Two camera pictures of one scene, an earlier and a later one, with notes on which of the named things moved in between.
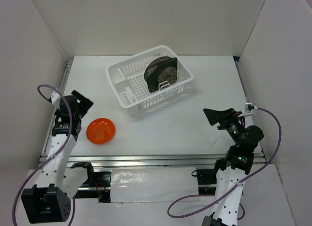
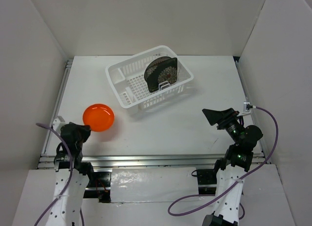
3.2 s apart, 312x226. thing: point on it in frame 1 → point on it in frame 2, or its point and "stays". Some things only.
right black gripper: x=224 y=117 stays
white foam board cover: x=152 y=184 stays
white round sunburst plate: x=159 y=59 stays
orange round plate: x=100 y=131 → x=100 y=117
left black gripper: x=85 y=103 → x=86 y=130
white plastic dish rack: x=126 y=83 stays
